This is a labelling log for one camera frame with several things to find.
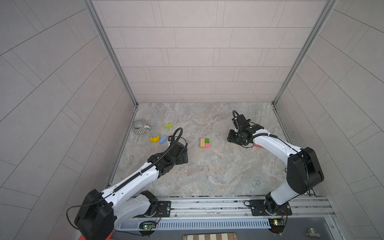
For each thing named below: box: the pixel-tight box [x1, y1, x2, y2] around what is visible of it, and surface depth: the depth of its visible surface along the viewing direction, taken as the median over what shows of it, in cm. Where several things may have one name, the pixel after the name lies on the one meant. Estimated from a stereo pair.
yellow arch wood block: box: [150, 135, 160, 143], surface depth 96 cm
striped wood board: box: [183, 232, 238, 240], surface depth 64 cm
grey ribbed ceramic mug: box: [131, 119, 151, 135], surface depth 97 cm
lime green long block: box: [164, 123, 174, 129], surface depth 104 cm
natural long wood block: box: [200, 138, 205, 149], surface depth 93 cm
